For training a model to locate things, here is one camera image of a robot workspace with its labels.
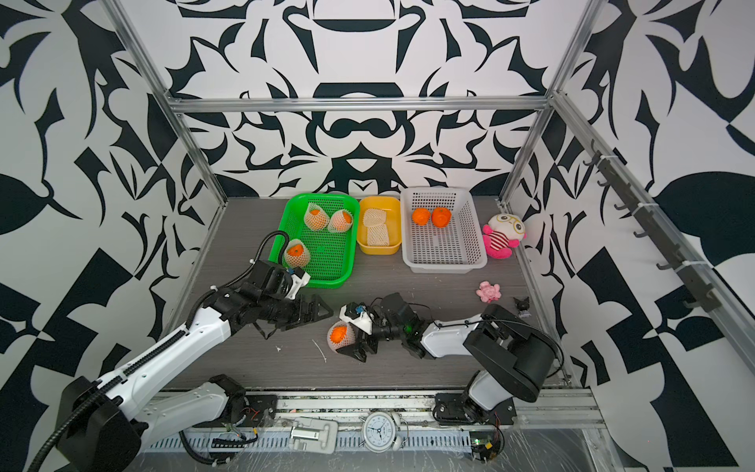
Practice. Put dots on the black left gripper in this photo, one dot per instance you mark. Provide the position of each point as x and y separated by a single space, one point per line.
314 315

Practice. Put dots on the netted orange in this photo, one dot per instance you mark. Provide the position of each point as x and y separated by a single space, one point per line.
340 335
340 222
297 254
315 218
441 217

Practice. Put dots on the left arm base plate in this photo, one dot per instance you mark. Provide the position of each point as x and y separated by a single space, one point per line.
253 411

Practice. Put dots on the yellow plastic tub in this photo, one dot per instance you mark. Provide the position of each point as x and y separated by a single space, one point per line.
393 208

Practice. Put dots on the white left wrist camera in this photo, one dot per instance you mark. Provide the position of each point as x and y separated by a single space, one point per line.
299 280

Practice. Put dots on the green plastic basket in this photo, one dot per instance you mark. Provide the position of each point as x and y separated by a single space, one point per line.
332 254

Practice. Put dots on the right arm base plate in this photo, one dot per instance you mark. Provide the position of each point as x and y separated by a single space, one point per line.
457 409

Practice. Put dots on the orange being unwrapped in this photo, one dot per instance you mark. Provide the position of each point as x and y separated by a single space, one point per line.
421 216

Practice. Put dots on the pink white plush doll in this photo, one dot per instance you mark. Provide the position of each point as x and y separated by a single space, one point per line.
502 234

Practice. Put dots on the small pink pig toy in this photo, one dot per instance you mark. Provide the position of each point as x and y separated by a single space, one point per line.
489 293

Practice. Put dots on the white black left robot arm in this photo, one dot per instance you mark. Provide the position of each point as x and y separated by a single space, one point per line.
104 424

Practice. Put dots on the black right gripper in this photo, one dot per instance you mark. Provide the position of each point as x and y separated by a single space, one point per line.
354 350

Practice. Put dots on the white analog clock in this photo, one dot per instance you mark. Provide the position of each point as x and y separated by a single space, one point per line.
380 432

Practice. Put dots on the black hook rail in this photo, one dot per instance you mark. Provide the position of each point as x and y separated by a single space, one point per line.
658 228

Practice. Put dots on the white foam net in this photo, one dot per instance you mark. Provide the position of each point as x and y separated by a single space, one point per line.
374 218
378 237

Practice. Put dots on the small circuit board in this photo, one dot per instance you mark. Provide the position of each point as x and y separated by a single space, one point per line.
486 445

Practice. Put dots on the white rectangular device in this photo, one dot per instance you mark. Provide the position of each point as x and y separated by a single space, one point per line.
314 435

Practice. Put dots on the small black figurine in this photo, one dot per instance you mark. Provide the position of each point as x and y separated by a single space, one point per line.
522 306

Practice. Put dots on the white perforated plastic basket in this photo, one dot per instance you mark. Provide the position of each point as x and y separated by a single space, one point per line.
455 249

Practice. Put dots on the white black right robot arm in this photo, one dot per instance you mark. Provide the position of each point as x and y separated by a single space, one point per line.
515 358

